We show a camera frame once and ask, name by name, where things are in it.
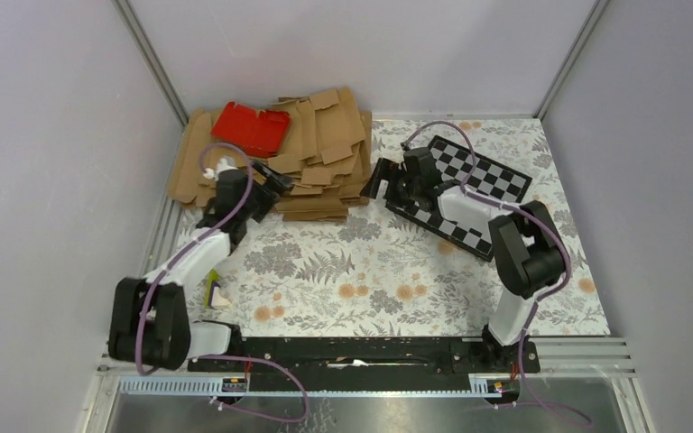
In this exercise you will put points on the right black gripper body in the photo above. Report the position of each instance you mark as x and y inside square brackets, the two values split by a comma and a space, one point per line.
[409, 188]

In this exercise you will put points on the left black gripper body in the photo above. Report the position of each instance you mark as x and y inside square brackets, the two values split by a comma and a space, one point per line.
[263, 198]

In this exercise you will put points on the red paper box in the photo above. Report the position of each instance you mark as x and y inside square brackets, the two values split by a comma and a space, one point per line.
[259, 133]

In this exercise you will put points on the stack of brown cardboard blanks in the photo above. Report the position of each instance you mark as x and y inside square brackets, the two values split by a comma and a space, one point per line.
[327, 152]

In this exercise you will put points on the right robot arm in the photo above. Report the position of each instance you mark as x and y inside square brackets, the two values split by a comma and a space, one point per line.
[531, 260]

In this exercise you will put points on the black white checkerboard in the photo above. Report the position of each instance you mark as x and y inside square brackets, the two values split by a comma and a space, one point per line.
[488, 177]

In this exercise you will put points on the floral patterned mat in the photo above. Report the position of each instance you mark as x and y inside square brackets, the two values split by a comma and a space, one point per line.
[377, 274]

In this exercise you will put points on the small yellow white object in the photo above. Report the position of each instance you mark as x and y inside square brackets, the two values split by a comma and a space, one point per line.
[213, 297]

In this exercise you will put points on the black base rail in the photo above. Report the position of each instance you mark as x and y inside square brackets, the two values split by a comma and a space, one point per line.
[369, 364]

